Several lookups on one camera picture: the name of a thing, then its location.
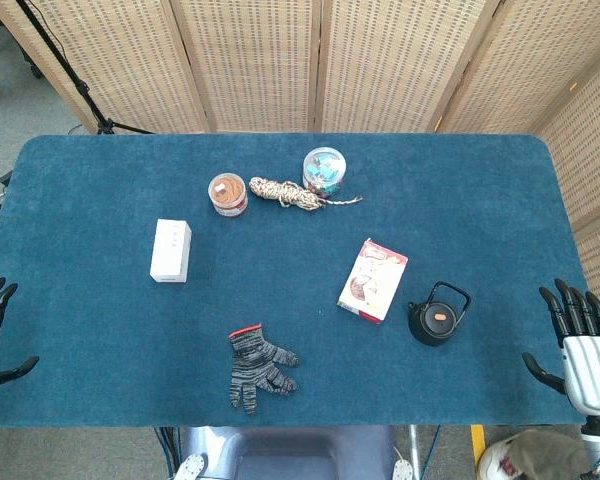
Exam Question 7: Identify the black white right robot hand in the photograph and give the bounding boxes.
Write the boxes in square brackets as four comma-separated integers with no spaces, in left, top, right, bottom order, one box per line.
[522,278,600,417]

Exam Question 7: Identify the black cast iron teapot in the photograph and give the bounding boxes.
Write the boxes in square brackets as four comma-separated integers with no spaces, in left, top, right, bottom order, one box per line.
[407,281,472,347]

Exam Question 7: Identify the grey brown cloth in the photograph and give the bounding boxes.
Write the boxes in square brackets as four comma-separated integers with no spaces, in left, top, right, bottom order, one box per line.
[499,428,600,480]

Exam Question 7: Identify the white red sneaker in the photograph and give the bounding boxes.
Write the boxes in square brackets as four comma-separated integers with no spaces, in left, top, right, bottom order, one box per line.
[477,440,529,480]

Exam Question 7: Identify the blue table cloth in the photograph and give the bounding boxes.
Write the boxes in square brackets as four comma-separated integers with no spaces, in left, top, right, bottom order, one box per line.
[0,132,594,429]

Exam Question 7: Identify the white cardboard box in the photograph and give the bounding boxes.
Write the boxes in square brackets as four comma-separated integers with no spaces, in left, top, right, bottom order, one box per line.
[149,218,193,285]

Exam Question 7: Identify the red white food box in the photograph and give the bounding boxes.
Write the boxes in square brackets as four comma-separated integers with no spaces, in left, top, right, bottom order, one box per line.
[336,237,410,325]

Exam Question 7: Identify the grey striped work glove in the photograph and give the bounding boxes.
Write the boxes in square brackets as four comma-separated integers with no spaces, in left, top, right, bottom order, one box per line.
[227,322,300,415]

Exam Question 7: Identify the black tripod stand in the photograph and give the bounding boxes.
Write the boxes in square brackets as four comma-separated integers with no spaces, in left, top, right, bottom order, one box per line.
[14,0,154,136]

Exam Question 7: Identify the rubber band jar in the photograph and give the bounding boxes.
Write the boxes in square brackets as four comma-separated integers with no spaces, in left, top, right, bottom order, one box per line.
[207,172,249,219]

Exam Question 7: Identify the blue grey robot torso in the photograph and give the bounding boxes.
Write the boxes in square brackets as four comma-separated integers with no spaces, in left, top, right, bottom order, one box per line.
[173,425,417,480]

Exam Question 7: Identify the binder clip jar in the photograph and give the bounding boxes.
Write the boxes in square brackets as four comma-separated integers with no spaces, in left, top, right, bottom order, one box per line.
[301,146,348,197]

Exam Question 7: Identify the woven folding screen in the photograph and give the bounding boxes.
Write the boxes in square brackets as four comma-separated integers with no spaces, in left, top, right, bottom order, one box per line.
[0,0,600,321]

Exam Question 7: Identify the blue cables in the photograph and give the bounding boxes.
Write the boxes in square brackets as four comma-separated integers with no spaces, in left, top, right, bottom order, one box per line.
[153,426,182,480]

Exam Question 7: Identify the coiled braided rope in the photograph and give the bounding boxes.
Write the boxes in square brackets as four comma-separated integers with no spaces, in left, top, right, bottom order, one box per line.
[248,176,365,213]

